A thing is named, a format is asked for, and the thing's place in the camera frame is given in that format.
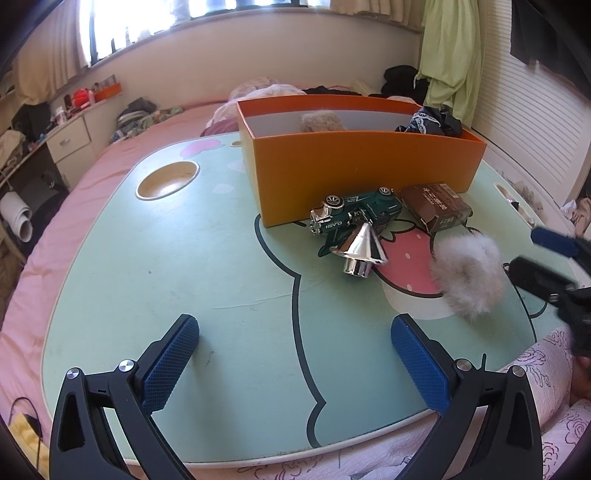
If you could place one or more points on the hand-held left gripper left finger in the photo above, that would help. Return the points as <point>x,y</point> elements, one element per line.
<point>168,364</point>

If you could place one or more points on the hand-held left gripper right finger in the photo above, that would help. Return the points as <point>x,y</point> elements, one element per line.
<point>420,364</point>

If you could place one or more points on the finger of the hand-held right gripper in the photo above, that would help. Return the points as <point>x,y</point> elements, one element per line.
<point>535,277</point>
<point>554,240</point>

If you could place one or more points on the grey fluffy scrunchie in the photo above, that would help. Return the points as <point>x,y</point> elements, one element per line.
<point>466,272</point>

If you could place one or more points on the silver metal funnel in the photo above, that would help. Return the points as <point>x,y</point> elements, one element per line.
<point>364,244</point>

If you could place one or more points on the orange cardboard box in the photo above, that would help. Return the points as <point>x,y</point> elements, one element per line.
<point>360,170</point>

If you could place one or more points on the person's right forearm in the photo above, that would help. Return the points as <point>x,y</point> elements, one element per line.
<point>582,383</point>

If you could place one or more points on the green cartoon desktop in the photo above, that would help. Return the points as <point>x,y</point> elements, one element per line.
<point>184,258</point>

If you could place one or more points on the pale crumpled cloth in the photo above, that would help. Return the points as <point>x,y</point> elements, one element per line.
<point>581,217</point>

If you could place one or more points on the white floral quilt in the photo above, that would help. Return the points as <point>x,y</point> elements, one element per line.
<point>540,369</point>

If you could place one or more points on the brown small box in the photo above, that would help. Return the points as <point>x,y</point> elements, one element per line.
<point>434,205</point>

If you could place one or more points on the white slatted wardrobe door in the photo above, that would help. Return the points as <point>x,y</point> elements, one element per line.
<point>531,115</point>

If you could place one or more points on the dark lace-trimmed cloth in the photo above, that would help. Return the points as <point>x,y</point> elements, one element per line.
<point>438,122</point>

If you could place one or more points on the green toy car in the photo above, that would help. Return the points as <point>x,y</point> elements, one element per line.
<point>364,205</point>

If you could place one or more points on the dark hanging cloth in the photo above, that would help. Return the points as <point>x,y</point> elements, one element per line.
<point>540,37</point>

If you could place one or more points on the light green curtain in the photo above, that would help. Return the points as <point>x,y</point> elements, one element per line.
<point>450,55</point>

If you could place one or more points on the white paper roll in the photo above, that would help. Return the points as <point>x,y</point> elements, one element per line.
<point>16,214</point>

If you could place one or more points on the pink bed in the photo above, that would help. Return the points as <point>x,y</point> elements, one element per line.
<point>106,157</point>

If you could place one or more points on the bunched black garment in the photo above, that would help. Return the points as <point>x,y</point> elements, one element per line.
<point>401,78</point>

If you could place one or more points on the white drawer cabinet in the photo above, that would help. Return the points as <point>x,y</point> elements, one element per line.
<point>71,143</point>

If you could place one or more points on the maroon cushion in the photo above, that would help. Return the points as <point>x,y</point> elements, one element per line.
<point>221,127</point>

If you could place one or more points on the pile of mixed clothes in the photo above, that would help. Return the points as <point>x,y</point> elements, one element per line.
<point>143,115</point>

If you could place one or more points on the beige plush toy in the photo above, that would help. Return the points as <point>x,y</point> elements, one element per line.
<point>323,122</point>

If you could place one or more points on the long black garment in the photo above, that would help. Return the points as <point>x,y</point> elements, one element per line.
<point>332,90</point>

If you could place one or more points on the orange shelf container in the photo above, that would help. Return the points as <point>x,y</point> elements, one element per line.
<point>107,92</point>

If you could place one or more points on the red object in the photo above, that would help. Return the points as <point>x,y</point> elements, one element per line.
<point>81,97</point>

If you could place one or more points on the black bag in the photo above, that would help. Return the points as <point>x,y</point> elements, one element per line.
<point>32,117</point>

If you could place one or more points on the beige curtain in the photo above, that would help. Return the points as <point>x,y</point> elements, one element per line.
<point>51,55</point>

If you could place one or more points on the window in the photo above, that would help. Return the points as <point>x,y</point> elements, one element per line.
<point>138,18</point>

